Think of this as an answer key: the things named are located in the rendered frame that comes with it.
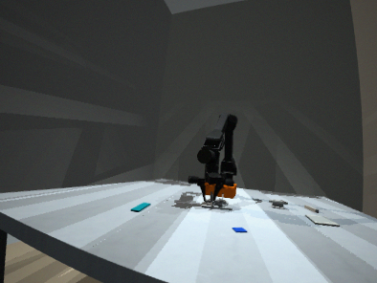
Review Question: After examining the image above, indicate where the teal rectangular bar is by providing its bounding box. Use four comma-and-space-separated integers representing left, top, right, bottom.
131, 203, 151, 212

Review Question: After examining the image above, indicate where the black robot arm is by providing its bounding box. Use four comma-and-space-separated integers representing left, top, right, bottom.
197, 113, 237, 185

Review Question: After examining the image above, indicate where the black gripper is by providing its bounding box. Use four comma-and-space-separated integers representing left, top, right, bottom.
188, 164, 233, 202

